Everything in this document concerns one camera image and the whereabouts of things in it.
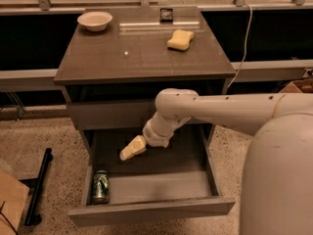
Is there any white ceramic bowl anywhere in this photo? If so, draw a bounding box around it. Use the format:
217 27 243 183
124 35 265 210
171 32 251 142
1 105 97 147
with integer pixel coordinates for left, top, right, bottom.
77 12 112 32

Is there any cardboard box right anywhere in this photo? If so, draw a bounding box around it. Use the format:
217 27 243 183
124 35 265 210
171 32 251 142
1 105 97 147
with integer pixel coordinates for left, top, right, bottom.
281 78 313 93

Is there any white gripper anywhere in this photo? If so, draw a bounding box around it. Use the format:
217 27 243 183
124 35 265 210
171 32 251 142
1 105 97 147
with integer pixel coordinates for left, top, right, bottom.
119 119 174 161

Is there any grey drawer cabinet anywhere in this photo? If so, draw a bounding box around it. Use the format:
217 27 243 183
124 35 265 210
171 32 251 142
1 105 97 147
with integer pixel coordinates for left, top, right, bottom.
53 5 237 228

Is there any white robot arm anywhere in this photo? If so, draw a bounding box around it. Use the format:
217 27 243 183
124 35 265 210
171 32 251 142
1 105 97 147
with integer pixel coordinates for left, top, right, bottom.
120 88 313 235

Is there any white cable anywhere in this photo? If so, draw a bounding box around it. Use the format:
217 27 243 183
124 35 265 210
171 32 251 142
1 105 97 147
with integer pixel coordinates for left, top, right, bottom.
226 3 254 90

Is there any yellow sponge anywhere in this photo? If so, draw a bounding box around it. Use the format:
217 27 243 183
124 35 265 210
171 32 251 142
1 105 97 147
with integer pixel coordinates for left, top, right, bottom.
167 29 195 51

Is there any black bar on floor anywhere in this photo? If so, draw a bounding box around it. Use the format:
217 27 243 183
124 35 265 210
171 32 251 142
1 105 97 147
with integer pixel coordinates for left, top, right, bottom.
24 148 53 226

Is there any green soda can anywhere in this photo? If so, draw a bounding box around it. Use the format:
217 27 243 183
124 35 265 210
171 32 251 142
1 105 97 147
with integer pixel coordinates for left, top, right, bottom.
92 170 110 205

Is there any wooden board left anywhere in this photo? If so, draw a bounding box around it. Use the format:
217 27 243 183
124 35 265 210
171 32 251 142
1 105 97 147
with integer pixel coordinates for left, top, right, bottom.
0 169 29 235

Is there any closed top drawer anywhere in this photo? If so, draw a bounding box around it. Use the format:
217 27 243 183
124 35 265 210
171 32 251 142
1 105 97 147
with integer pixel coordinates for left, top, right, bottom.
67 100 156 130

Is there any small black square device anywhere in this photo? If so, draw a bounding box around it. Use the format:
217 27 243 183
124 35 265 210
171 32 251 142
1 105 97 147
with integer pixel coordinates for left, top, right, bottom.
159 8 173 23

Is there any open middle drawer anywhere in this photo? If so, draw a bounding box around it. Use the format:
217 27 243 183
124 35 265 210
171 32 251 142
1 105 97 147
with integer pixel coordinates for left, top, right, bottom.
68 124 236 226

